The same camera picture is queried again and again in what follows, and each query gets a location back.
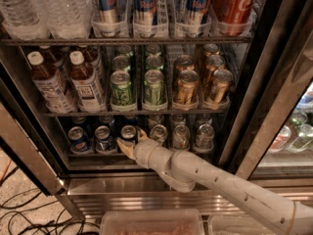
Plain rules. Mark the glass fridge door right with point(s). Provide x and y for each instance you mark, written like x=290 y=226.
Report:
x=278 y=69

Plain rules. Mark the blue pepsi can left front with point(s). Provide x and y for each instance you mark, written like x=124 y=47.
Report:
x=80 y=142

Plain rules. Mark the gold can front right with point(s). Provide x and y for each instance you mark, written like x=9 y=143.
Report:
x=220 y=85

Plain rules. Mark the gold can middle left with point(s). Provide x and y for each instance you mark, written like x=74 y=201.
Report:
x=183 y=63

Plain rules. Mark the clear plastic bin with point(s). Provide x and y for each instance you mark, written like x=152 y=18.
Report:
x=155 y=222
x=225 y=224

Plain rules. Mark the water bottle left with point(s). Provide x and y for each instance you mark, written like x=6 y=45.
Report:
x=22 y=20

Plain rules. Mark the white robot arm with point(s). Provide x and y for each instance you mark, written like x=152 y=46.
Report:
x=182 y=170

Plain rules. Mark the wire shelf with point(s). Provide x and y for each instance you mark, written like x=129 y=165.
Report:
x=141 y=112
x=128 y=41

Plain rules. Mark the tea bottle right front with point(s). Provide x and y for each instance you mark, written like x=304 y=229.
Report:
x=86 y=83

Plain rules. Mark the red bull can middle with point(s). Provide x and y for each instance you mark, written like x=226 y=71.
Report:
x=145 y=17

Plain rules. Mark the middle wire shelf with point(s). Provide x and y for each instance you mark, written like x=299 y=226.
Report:
x=141 y=112

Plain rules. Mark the tea bottle left front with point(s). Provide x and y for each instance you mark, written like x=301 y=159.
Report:
x=52 y=84

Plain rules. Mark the blue pepsi can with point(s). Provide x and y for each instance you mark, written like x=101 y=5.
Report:
x=80 y=142
x=128 y=134
x=104 y=139

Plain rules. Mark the green can front left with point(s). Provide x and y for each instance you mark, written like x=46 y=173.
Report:
x=121 y=85

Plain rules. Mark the green can middle right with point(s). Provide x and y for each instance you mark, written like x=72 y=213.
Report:
x=154 y=63

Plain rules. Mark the tea bottle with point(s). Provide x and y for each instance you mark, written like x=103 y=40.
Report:
x=52 y=84
x=86 y=83

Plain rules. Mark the water bottle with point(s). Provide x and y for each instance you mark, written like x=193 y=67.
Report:
x=68 y=19
x=22 y=20

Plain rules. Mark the clear plastic bin left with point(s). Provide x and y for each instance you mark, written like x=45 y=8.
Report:
x=155 y=222

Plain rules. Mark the red coca cola can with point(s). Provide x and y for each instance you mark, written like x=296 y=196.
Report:
x=232 y=15

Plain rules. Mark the water bottle right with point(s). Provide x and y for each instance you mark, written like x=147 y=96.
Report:
x=68 y=19

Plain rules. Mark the green can middle left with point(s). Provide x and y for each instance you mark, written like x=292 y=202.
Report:
x=121 y=63

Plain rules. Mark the silver can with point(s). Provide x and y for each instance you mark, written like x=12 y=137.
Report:
x=159 y=133
x=204 y=136
x=181 y=137

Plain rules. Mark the top wire shelf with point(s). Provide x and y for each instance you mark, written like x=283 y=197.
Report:
x=128 y=41

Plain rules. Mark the clear plastic bin right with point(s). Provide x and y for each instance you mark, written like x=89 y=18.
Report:
x=225 y=224

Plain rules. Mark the gold can back right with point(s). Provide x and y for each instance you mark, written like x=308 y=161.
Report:
x=209 y=49

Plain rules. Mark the blue pepsi can middle front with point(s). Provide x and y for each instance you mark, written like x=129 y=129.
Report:
x=104 y=139

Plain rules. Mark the red bull can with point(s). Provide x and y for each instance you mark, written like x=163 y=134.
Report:
x=145 y=17
x=196 y=13
x=109 y=16

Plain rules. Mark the green can front right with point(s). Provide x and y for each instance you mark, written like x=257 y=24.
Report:
x=153 y=84

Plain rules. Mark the green can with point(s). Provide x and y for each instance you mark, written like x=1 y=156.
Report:
x=154 y=63
x=153 y=84
x=121 y=85
x=121 y=63

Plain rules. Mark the gold can front left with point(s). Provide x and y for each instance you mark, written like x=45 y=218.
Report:
x=187 y=85

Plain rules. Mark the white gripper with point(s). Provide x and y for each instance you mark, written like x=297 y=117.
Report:
x=142 y=151

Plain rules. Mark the red bull can left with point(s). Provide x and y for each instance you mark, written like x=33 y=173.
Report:
x=109 y=16

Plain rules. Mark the gold can middle right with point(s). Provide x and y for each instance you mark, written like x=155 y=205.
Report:
x=211 y=64

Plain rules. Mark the red bull can right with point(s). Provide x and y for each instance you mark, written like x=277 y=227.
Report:
x=196 y=13

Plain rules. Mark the gold can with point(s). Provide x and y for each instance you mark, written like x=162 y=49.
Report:
x=209 y=49
x=220 y=85
x=183 y=63
x=187 y=85
x=211 y=64

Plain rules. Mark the steel fridge door left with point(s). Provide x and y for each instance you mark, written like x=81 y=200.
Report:
x=20 y=148

